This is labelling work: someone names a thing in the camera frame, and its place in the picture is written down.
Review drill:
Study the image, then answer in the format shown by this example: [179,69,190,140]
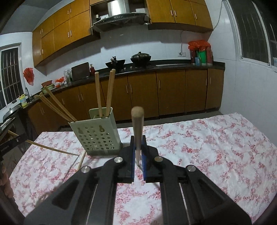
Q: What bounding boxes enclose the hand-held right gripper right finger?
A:
[141,135,253,225]

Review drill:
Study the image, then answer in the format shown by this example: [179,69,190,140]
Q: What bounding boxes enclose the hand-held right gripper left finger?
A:
[23,135,136,225]

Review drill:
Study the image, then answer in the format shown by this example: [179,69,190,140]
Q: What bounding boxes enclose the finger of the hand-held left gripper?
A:
[13,134,29,149]

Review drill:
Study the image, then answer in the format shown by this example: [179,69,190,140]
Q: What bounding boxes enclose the green perforated utensil holder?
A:
[68,107,123,156]

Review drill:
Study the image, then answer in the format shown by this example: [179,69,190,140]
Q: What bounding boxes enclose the person's left hand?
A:
[0,166,14,199]

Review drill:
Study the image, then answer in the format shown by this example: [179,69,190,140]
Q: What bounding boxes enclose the metal pan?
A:
[3,105,22,120]

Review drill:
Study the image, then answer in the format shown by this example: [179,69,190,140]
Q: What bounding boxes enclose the metal sink faucet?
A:
[24,87,33,101]

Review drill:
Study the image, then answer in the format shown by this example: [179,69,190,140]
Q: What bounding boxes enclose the pale green basin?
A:
[41,84,55,93]

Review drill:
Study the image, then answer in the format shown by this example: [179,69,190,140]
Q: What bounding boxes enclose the floral pink tablecloth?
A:
[9,112,277,225]

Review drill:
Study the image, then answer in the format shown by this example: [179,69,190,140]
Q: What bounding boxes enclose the red hanging plastic bag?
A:
[23,67,35,86]

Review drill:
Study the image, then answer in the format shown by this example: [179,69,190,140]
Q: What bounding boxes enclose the small barred window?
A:
[0,44,24,110]

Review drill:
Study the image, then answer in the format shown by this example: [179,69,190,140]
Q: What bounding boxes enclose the wooden lower kitchen cabinets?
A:
[27,69,225,134]

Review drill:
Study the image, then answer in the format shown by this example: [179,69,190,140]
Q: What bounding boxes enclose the wooden kitchen cabinets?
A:
[32,0,213,67]
[27,69,225,134]

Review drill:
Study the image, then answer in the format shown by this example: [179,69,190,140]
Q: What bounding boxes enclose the clear plastic container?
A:
[63,69,73,84]

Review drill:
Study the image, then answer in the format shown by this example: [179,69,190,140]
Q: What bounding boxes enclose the dark cutting board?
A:
[71,62,90,81]

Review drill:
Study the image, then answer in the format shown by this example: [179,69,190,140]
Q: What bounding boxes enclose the black gas stove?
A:
[104,64,154,73]

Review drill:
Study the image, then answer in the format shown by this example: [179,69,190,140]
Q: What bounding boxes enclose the black open wok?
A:
[105,56,126,70]

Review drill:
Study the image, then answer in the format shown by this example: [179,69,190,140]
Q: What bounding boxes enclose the black kitchen countertop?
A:
[0,61,225,128]

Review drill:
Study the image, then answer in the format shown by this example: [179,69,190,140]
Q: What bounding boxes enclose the black wok with lid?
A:
[130,51,152,65]

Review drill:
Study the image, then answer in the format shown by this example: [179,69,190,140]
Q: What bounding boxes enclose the wooden upper kitchen cabinets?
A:
[32,0,213,67]

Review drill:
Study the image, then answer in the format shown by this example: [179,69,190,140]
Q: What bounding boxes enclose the green canister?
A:
[199,50,207,66]

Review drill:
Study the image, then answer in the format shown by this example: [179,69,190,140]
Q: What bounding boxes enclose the red bag covered bottles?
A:
[188,39,213,66]

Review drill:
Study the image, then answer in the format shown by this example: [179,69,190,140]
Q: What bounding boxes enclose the steel range hood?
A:
[91,0,150,32]

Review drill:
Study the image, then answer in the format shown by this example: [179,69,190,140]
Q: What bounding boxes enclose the large barred window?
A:
[227,0,277,72]

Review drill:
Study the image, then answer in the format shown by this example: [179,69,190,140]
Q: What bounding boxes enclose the black power cable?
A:
[180,30,187,53]

